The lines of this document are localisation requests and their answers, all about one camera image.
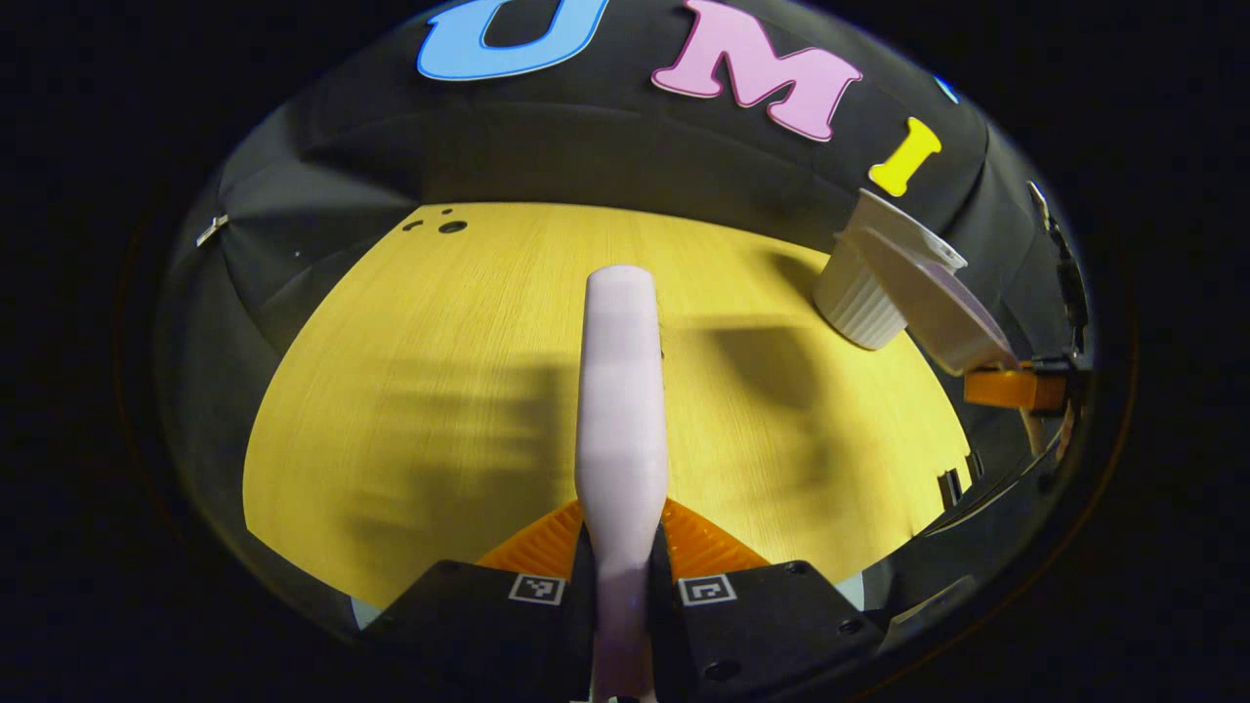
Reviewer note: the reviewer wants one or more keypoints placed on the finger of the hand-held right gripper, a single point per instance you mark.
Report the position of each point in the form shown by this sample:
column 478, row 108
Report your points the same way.
column 1016, row 387

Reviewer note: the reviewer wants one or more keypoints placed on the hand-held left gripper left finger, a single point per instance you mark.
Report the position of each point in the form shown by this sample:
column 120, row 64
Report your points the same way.
column 469, row 625

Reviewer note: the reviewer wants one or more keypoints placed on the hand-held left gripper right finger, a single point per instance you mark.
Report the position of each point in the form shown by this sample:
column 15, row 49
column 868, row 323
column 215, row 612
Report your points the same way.
column 771, row 635

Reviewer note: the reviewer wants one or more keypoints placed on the pink dustpan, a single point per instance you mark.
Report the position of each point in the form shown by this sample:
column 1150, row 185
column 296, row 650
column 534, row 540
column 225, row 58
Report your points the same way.
column 937, row 303

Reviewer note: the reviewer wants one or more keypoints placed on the white ribbed garbage bin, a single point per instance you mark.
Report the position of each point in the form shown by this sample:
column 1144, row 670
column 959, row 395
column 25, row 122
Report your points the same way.
column 854, row 293

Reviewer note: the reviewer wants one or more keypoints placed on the small pink broom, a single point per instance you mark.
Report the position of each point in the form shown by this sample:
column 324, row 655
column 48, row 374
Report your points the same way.
column 622, row 391

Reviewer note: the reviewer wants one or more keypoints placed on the white backdrop clip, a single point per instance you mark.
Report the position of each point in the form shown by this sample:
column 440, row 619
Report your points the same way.
column 211, row 230

